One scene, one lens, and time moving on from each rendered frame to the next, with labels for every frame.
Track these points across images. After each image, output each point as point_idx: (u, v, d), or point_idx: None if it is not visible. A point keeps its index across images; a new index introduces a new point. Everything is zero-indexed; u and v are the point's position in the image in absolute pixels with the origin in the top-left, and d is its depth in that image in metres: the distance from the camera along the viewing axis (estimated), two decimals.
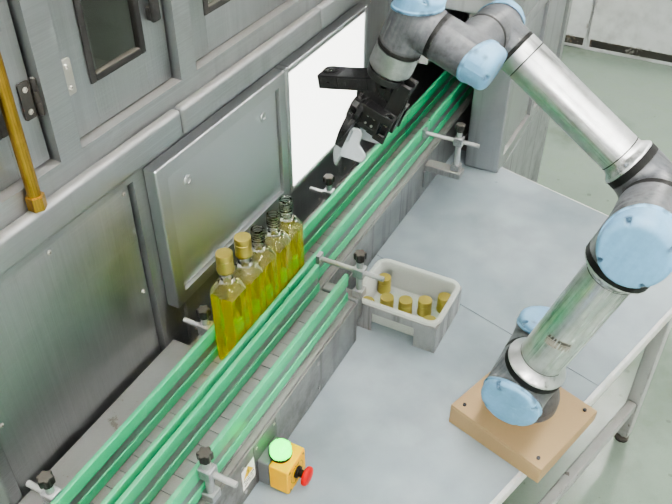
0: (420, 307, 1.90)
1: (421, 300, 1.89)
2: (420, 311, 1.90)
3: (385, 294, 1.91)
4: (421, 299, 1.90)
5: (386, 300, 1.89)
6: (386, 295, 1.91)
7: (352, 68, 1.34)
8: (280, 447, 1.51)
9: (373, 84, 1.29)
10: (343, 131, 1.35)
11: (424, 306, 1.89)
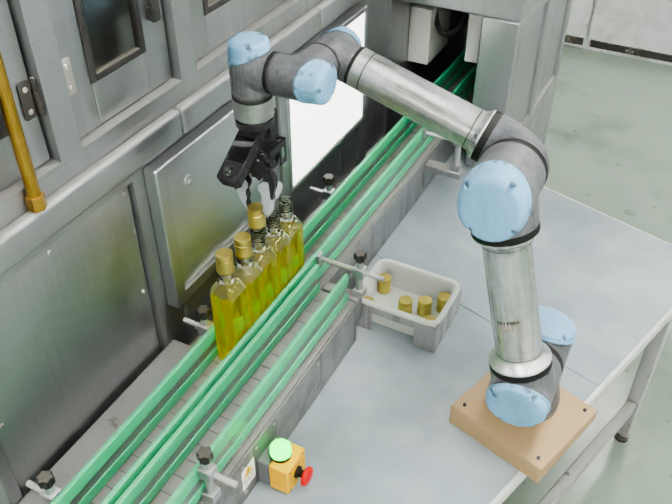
0: (420, 307, 1.90)
1: (421, 300, 1.89)
2: (420, 311, 1.90)
3: (251, 207, 1.54)
4: (421, 299, 1.90)
5: (262, 207, 1.54)
6: (253, 207, 1.54)
7: (230, 153, 1.43)
8: (280, 447, 1.51)
9: (261, 135, 1.44)
10: (273, 185, 1.49)
11: (424, 306, 1.89)
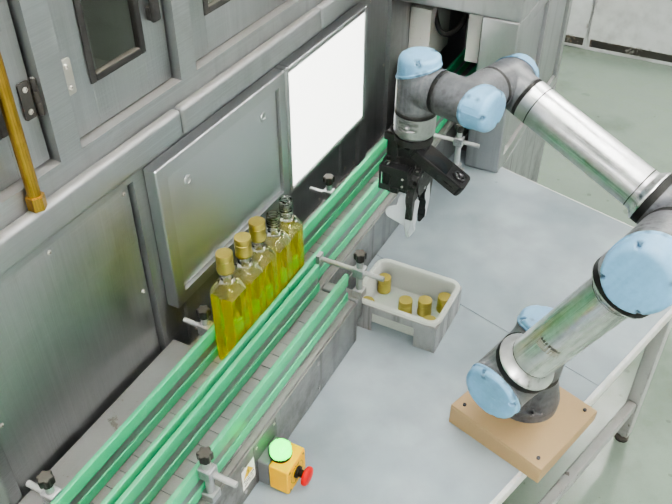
0: (420, 307, 1.90)
1: (421, 300, 1.89)
2: (420, 311, 1.90)
3: (252, 221, 1.56)
4: (421, 299, 1.90)
5: (263, 221, 1.56)
6: (254, 221, 1.56)
7: (441, 168, 1.40)
8: (280, 447, 1.51)
9: None
10: None
11: (424, 306, 1.89)
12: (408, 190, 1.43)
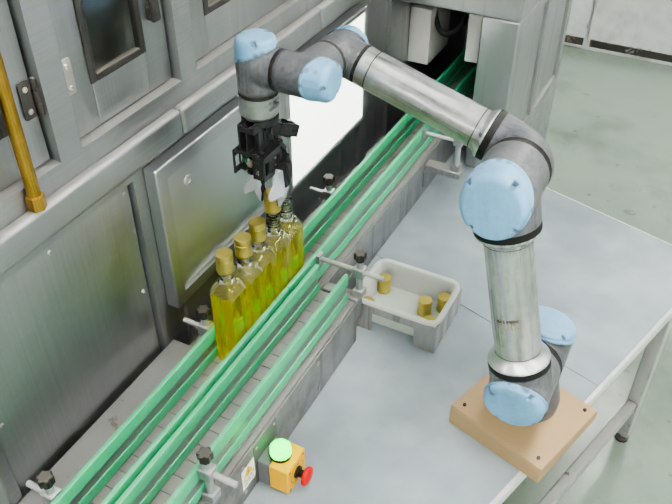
0: (420, 307, 1.90)
1: (421, 300, 1.89)
2: (420, 311, 1.90)
3: (252, 221, 1.56)
4: (421, 299, 1.90)
5: (263, 221, 1.56)
6: (254, 221, 1.56)
7: (286, 123, 1.52)
8: (280, 447, 1.51)
9: (255, 122, 1.48)
10: None
11: (424, 306, 1.89)
12: (283, 160, 1.50)
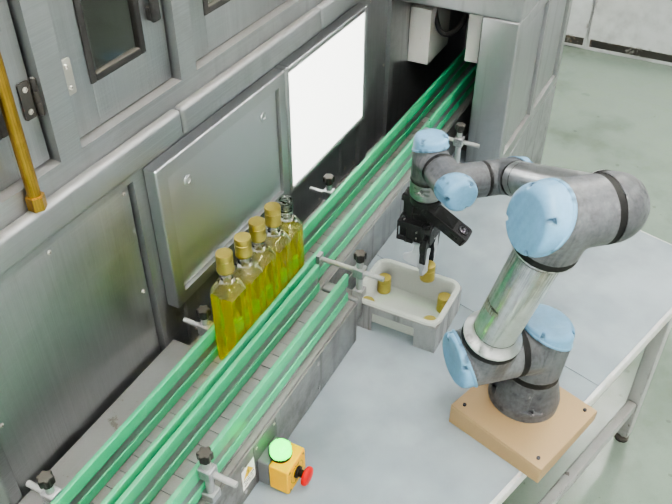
0: None
1: None
2: (423, 276, 1.84)
3: (252, 221, 1.56)
4: None
5: (263, 221, 1.56)
6: (254, 221, 1.56)
7: (449, 224, 1.71)
8: (280, 447, 1.51)
9: None
10: None
11: (427, 271, 1.82)
12: (421, 242, 1.75)
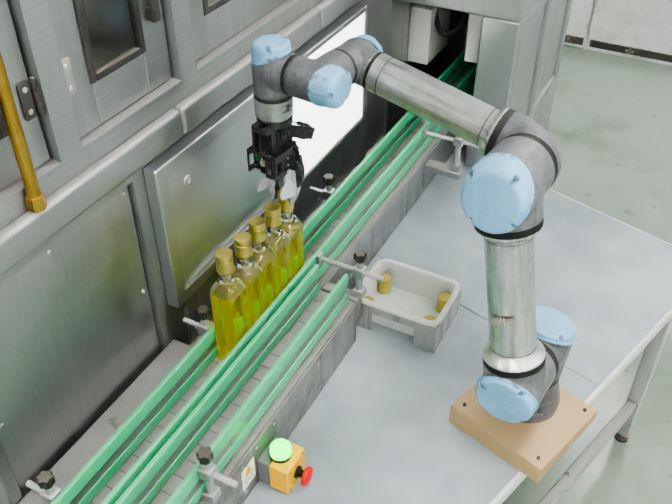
0: None
1: None
2: (290, 205, 1.65)
3: (252, 221, 1.56)
4: None
5: (263, 221, 1.56)
6: (254, 221, 1.56)
7: (301, 125, 1.58)
8: (280, 447, 1.51)
9: None
10: None
11: None
12: (296, 161, 1.56)
